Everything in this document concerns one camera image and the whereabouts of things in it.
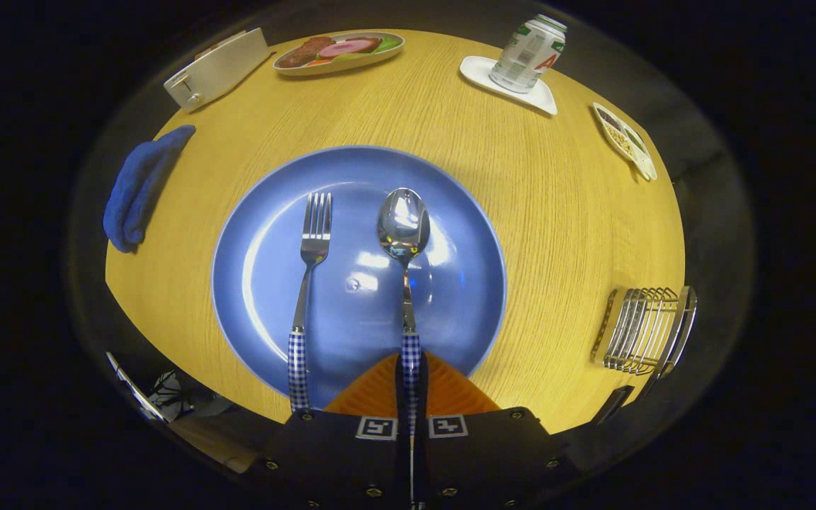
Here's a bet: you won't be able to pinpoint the fork with blue checked handle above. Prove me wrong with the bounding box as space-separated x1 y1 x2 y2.
288 192 333 413

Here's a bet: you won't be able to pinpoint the white metal frame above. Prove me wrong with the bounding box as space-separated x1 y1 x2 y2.
106 352 168 422

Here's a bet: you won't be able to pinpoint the metal wire cutlery rack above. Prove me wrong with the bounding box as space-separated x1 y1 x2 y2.
590 285 698 376

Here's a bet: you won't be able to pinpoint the oval cream food plate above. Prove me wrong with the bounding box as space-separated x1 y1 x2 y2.
272 31 406 77

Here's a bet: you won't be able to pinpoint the white divided condiment dish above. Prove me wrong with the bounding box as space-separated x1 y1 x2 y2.
592 102 658 182

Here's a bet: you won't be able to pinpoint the white toaster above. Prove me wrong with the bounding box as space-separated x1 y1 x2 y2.
163 28 272 113

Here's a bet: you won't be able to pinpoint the tangle of cables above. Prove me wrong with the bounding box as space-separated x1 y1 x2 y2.
152 368 195 417

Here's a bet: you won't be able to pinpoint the pink ham slice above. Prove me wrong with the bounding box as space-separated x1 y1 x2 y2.
318 38 380 59

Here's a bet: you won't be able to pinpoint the folded blue cloth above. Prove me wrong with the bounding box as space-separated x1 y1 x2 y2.
103 125 197 254

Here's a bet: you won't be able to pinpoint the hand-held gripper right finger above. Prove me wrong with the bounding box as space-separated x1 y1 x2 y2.
415 352 579 510

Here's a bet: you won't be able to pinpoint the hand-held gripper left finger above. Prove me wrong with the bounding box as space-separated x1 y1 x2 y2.
245 352 409 510

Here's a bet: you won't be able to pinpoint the round blue plate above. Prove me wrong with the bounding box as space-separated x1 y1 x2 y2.
211 145 507 410

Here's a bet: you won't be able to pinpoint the spoon with blue checked handle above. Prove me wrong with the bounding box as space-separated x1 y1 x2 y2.
378 188 431 507

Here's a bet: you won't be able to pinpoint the brown meat slice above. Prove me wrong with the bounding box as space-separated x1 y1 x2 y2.
279 37 334 68

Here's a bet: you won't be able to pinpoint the person's khaki trousers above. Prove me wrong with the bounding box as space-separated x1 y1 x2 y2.
167 414 261 474

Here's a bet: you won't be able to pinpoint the black table clamp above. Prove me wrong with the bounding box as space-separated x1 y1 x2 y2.
590 385 635 426

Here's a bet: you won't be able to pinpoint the green and white drink can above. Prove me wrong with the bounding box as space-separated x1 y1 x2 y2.
489 14 568 94

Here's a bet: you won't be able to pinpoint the white coaster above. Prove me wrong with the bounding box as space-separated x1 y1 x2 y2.
459 56 559 116

